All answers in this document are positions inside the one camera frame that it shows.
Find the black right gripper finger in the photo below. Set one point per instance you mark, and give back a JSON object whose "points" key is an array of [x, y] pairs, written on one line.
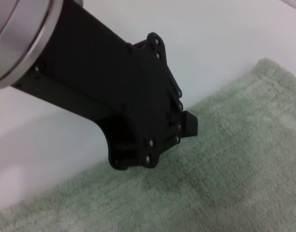
{"points": [[190, 125]]}

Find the light green terry towel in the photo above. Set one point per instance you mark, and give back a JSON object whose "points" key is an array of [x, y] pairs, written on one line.
{"points": [[222, 169]]}

